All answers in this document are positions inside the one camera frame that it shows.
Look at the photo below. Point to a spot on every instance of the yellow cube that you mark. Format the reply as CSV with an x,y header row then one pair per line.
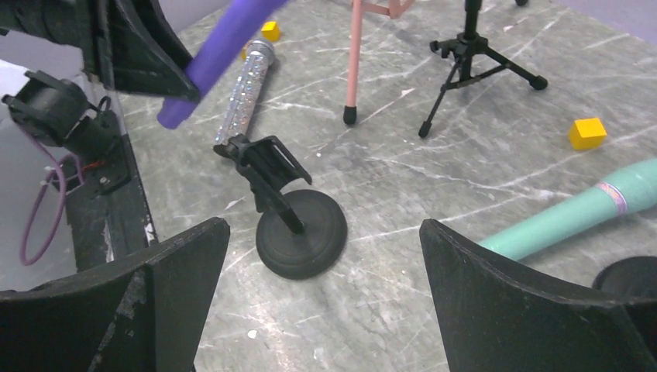
x,y
587,134
271,31

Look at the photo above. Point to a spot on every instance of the pink music stand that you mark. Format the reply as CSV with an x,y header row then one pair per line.
x,y
393,10

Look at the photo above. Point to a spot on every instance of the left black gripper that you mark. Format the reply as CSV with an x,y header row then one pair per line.
x,y
126,45

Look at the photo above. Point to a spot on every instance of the purple microphone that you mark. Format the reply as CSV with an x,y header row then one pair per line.
x,y
238,24

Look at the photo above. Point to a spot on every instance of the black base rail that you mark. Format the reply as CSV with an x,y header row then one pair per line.
x,y
107,227

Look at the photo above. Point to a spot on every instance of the glitter silver microphone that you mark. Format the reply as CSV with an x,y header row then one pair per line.
x,y
260,55

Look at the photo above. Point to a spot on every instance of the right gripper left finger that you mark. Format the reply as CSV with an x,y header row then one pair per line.
x,y
142,312

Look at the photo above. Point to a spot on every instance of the black round-base mic stand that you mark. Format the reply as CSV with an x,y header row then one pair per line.
x,y
300,234

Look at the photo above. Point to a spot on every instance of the teal microphone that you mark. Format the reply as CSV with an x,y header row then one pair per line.
x,y
628,190

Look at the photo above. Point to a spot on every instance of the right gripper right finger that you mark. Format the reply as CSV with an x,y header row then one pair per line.
x,y
496,314

